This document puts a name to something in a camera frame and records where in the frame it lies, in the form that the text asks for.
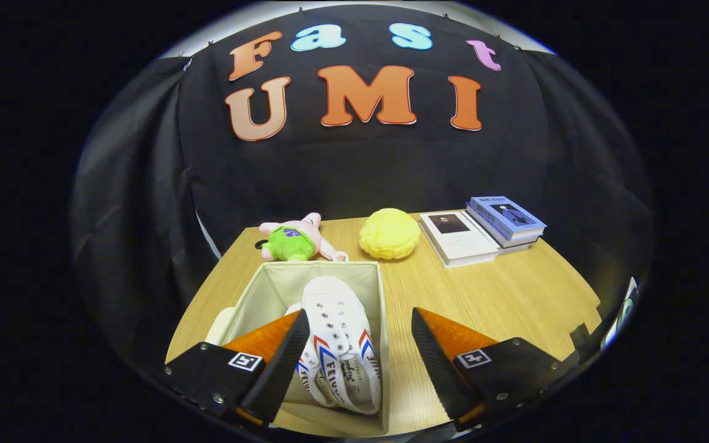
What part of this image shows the pink starfish plush toy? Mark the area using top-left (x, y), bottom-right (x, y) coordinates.
top-left (258, 212), bottom-right (350, 263)

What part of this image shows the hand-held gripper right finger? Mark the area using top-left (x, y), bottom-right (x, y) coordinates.
top-left (411, 308), bottom-right (569, 433)

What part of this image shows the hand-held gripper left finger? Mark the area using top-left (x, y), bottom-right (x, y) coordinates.
top-left (162, 309), bottom-right (311, 428)

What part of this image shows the beige fabric storage box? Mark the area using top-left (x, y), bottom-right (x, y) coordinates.
top-left (206, 260), bottom-right (391, 438)

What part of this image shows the yellow round plush cushion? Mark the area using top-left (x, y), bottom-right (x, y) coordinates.
top-left (358, 208), bottom-right (422, 260)

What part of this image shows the black backdrop cloth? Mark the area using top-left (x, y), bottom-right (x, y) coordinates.
top-left (70, 5), bottom-right (655, 394)

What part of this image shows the white book with portrait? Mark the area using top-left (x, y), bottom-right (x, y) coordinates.
top-left (419, 210), bottom-right (501, 269)

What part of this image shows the white shoe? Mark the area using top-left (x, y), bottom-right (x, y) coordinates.
top-left (301, 276), bottom-right (383, 415)
top-left (285, 301), bottom-right (338, 408)

